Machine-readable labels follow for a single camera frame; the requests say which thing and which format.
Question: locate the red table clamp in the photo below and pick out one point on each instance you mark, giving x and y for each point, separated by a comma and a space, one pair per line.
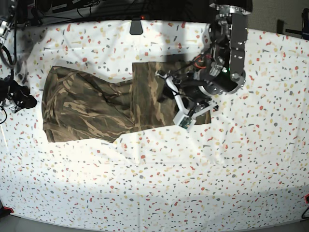
8, 209

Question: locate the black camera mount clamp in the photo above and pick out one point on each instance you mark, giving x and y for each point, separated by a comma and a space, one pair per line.
136, 27

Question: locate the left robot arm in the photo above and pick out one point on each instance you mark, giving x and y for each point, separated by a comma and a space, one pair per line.
218, 70

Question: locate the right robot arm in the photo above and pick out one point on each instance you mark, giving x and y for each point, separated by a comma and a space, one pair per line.
14, 94

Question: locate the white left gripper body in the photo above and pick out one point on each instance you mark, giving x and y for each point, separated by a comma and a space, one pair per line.
192, 94

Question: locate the black power strip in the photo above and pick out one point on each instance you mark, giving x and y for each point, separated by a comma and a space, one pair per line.
169, 10

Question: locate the camouflage T-shirt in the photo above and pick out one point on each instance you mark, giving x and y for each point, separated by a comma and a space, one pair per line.
77, 105

